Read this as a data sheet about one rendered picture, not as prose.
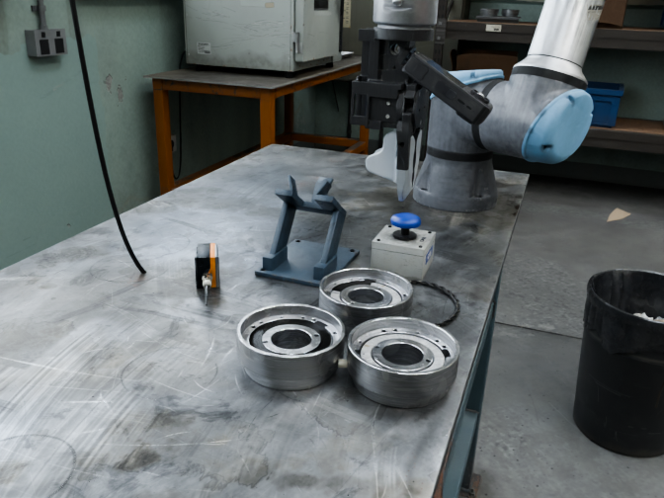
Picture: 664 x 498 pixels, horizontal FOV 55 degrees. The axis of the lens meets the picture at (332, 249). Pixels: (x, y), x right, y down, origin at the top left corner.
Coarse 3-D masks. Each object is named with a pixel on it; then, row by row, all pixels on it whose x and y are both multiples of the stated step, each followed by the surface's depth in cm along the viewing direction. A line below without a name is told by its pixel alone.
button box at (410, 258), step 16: (384, 240) 83; (400, 240) 83; (416, 240) 83; (432, 240) 85; (384, 256) 83; (400, 256) 82; (416, 256) 81; (432, 256) 87; (400, 272) 83; (416, 272) 82
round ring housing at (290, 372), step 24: (264, 312) 65; (288, 312) 66; (312, 312) 66; (240, 336) 60; (264, 336) 62; (288, 336) 64; (312, 336) 63; (336, 336) 63; (240, 360) 60; (264, 360) 57; (288, 360) 57; (312, 360) 57; (336, 360) 60; (264, 384) 59; (288, 384) 59; (312, 384) 59
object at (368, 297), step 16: (336, 272) 74; (352, 272) 75; (368, 272) 76; (384, 272) 75; (320, 288) 70; (352, 288) 73; (368, 288) 73; (400, 288) 73; (320, 304) 70; (336, 304) 67; (352, 304) 67; (368, 304) 69; (384, 304) 69; (400, 304) 67; (352, 320) 67
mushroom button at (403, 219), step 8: (392, 216) 84; (400, 216) 83; (408, 216) 83; (416, 216) 83; (392, 224) 83; (400, 224) 82; (408, 224) 82; (416, 224) 82; (400, 232) 84; (408, 232) 84
